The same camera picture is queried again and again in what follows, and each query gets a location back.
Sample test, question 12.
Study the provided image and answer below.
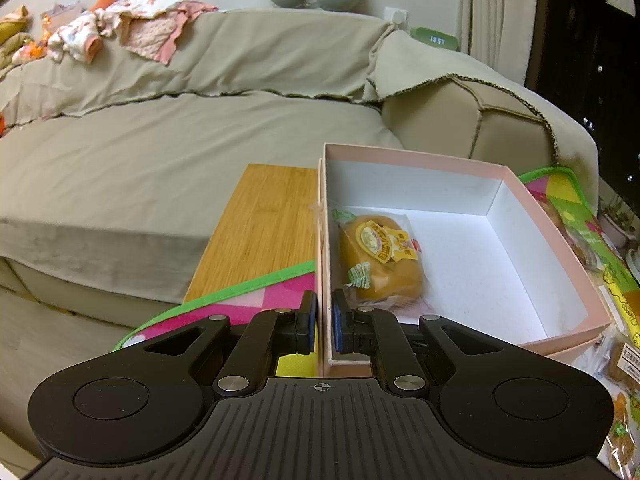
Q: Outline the round bun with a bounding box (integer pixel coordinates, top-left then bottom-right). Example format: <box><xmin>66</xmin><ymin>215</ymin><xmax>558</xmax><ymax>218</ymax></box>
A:
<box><xmin>331</xmin><ymin>207</ymin><xmax>427</xmax><ymax>311</ymax></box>

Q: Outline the pink cardboard box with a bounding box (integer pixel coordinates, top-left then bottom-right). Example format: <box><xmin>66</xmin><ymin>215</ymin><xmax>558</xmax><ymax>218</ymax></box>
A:
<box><xmin>318</xmin><ymin>144</ymin><xmax>611</xmax><ymax>377</ymax></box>

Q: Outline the brown cake packet white label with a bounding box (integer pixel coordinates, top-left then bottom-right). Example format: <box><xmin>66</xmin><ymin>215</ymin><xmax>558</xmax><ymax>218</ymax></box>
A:
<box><xmin>598</xmin><ymin>330</ymin><xmax>639</xmax><ymax>400</ymax></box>

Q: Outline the colourful cartoon play mat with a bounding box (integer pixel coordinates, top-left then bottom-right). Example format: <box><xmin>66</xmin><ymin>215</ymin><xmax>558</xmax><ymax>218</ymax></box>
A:
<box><xmin>112</xmin><ymin>164</ymin><xmax>640</xmax><ymax>480</ymax></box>

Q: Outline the wooden side table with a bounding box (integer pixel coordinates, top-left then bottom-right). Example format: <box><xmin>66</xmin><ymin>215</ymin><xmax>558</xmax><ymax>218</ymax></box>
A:
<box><xmin>183</xmin><ymin>164</ymin><xmax>318</xmax><ymax>302</ymax></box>

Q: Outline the beige covered sofa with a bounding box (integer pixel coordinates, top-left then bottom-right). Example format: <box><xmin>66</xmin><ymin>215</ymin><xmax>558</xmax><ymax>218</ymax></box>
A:
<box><xmin>1</xmin><ymin>9</ymin><xmax>599</xmax><ymax>326</ymax></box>

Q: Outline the potted plant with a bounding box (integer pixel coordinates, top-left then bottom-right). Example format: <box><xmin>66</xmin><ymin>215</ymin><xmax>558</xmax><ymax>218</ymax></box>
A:
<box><xmin>598</xmin><ymin>196</ymin><xmax>639</xmax><ymax>249</ymax></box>

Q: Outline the green digital clock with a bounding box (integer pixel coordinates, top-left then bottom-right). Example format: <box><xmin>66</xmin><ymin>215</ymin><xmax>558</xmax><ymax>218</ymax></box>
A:
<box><xmin>410</xmin><ymin>27</ymin><xmax>459</xmax><ymax>51</ymax></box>

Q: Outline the pink baby clothes pile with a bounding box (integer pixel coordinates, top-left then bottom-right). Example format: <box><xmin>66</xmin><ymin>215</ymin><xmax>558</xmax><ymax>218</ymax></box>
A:
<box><xmin>47</xmin><ymin>0</ymin><xmax>218</xmax><ymax>65</ymax></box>

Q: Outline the cream curtain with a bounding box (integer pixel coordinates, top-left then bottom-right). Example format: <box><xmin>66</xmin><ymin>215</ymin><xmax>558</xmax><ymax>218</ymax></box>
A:
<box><xmin>458</xmin><ymin>0</ymin><xmax>537</xmax><ymax>84</ymax></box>

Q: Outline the yellow stuffed toy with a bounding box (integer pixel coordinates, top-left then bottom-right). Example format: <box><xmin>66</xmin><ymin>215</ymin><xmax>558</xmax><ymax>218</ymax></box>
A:
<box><xmin>0</xmin><ymin>6</ymin><xmax>32</xmax><ymax>70</ymax></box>

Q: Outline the white wall socket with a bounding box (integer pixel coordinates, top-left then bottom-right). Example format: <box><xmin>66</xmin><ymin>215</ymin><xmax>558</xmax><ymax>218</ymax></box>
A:
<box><xmin>383</xmin><ymin>6</ymin><xmax>408</xmax><ymax>29</ymax></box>

